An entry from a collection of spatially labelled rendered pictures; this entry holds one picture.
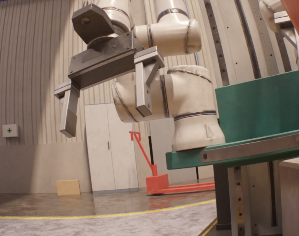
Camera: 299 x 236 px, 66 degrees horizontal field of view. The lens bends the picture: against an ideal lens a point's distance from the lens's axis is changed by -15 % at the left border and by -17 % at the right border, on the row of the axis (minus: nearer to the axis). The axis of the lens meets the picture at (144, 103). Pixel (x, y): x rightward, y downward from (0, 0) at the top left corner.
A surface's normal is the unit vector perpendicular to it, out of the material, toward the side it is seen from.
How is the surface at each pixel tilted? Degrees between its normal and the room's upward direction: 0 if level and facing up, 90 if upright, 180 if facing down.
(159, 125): 90
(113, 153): 90
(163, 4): 71
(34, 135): 90
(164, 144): 90
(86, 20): 156
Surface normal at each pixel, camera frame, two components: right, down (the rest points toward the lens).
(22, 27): 0.12, -0.21
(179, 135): -0.81, -0.38
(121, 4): 0.52, -0.53
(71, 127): 0.91, -0.28
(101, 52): -0.42, -0.52
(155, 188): -0.40, -0.14
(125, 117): -0.01, 0.75
